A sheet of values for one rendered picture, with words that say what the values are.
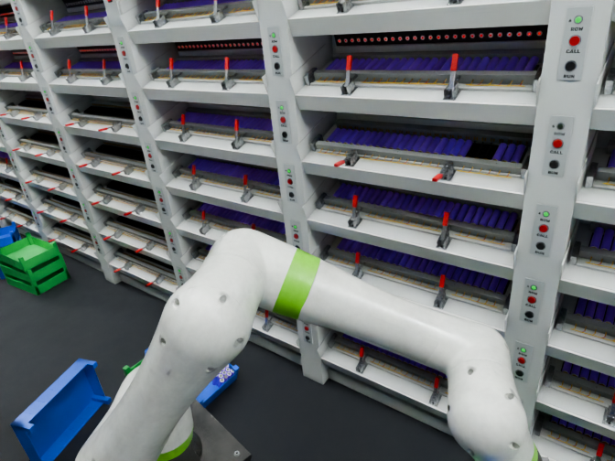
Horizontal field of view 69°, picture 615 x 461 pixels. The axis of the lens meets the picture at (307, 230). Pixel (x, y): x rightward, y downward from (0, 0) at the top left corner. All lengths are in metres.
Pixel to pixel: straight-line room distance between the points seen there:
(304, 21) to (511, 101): 0.53
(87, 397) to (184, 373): 1.37
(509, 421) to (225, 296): 0.42
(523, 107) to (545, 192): 0.18
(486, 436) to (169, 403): 0.44
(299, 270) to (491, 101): 0.56
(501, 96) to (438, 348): 0.55
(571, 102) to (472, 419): 0.61
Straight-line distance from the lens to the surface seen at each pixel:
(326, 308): 0.74
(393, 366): 1.63
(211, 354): 0.61
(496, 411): 0.72
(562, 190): 1.06
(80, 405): 1.99
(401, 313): 0.77
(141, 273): 2.45
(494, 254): 1.19
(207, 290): 0.62
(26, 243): 3.12
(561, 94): 1.01
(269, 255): 0.73
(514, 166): 1.11
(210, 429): 1.23
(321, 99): 1.23
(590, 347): 1.27
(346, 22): 1.16
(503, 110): 1.04
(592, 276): 1.16
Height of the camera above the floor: 1.29
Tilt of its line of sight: 27 degrees down
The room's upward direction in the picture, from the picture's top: 6 degrees counter-clockwise
